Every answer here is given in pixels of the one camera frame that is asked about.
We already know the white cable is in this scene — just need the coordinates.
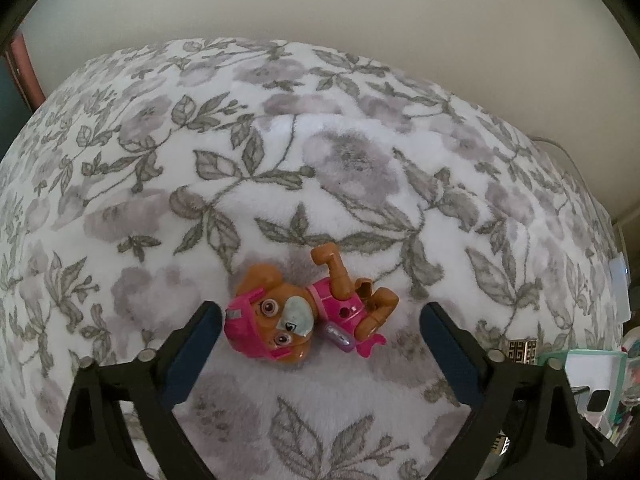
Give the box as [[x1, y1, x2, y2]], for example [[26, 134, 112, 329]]
[[530, 135, 621, 261]]

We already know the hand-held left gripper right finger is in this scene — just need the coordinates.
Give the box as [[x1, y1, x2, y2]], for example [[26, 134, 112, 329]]
[[419, 301, 586, 480]]

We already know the pink edged dark panel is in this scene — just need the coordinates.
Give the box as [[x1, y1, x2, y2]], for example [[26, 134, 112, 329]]
[[0, 35, 46, 111]]

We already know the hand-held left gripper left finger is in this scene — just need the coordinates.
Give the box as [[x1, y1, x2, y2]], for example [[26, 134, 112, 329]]
[[55, 300, 223, 480]]

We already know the teal cardboard tray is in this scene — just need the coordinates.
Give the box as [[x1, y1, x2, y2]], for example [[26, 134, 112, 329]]
[[537, 349, 628, 441]]

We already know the floral blanket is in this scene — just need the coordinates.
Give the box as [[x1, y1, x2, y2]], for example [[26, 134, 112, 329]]
[[0, 37, 626, 480]]

